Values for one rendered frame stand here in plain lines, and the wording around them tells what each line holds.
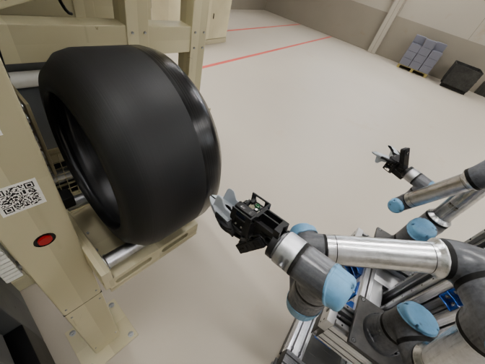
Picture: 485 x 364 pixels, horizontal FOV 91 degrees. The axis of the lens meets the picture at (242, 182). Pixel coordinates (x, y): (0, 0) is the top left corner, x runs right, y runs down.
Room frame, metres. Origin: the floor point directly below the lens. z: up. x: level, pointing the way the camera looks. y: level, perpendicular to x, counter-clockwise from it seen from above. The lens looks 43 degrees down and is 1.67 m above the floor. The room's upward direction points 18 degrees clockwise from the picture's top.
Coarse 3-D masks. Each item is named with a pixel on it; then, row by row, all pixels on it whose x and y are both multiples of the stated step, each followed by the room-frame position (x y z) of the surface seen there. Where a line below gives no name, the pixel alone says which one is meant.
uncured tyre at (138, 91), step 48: (96, 48) 0.52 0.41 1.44; (144, 48) 0.61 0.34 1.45; (48, 96) 0.49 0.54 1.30; (96, 96) 0.39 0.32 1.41; (144, 96) 0.44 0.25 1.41; (192, 96) 0.53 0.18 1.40; (96, 144) 0.35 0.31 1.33; (144, 144) 0.36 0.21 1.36; (192, 144) 0.45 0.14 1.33; (96, 192) 0.50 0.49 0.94; (144, 192) 0.32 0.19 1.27; (192, 192) 0.40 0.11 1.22; (144, 240) 0.31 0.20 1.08
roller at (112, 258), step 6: (120, 246) 0.35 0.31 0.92; (126, 246) 0.36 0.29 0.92; (132, 246) 0.36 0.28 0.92; (138, 246) 0.37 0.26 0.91; (144, 246) 0.39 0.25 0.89; (114, 252) 0.33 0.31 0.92; (120, 252) 0.33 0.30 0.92; (126, 252) 0.34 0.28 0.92; (132, 252) 0.35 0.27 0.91; (108, 258) 0.31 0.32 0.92; (114, 258) 0.31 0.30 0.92; (120, 258) 0.32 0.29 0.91; (108, 264) 0.29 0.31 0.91; (114, 264) 0.30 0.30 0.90
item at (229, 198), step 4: (228, 188) 0.41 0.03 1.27; (228, 192) 0.40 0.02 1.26; (232, 192) 0.40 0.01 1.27; (216, 196) 0.41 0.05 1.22; (224, 196) 0.41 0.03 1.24; (228, 196) 0.40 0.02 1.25; (232, 196) 0.40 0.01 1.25; (224, 200) 0.40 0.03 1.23; (228, 200) 0.40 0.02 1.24; (232, 200) 0.40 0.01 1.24; (236, 200) 0.39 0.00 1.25; (228, 204) 0.39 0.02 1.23; (232, 204) 0.39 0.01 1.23; (228, 208) 0.39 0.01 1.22
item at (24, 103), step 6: (12, 84) 0.62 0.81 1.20; (18, 96) 0.58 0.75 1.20; (24, 102) 0.56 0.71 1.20; (24, 108) 0.55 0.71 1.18; (30, 108) 0.56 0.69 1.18; (30, 114) 0.55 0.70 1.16; (30, 120) 0.56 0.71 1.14; (30, 126) 0.55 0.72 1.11; (36, 126) 0.55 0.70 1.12; (36, 132) 0.55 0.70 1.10; (36, 138) 0.54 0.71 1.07; (42, 138) 0.55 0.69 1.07; (42, 144) 0.55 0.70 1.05; (42, 150) 0.57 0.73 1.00; (48, 156) 0.55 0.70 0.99; (48, 162) 0.55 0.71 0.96; (48, 168) 0.55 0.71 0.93; (54, 168) 0.55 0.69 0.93; (54, 174) 0.55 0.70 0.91
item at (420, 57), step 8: (416, 40) 10.54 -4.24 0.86; (424, 40) 10.46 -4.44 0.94; (432, 40) 10.12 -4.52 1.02; (408, 48) 10.25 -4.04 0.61; (416, 48) 10.17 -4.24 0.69; (424, 48) 10.09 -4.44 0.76; (432, 48) 10.01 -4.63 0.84; (440, 48) 10.25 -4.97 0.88; (408, 56) 10.19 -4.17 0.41; (416, 56) 10.12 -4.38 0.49; (424, 56) 10.04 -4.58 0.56; (432, 56) 9.96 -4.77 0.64; (440, 56) 9.88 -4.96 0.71; (400, 64) 10.23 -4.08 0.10; (408, 64) 10.14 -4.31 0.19; (416, 64) 10.06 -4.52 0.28; (424, 64) 9.98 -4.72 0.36; (432, 64) 9.91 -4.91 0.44; (424, 72) 9.93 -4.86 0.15
